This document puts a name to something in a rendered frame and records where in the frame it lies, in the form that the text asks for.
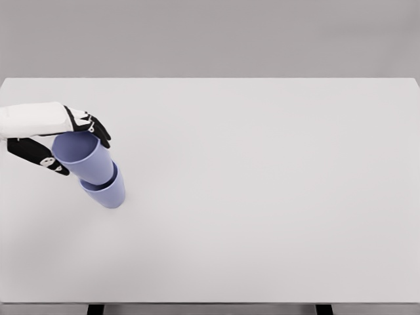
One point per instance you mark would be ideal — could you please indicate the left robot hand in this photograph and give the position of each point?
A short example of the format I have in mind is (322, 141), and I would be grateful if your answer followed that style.
(39, 119)

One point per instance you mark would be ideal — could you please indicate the lavender blue cup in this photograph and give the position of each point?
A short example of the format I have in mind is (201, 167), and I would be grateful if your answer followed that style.
(111, 193)
(88, 164)

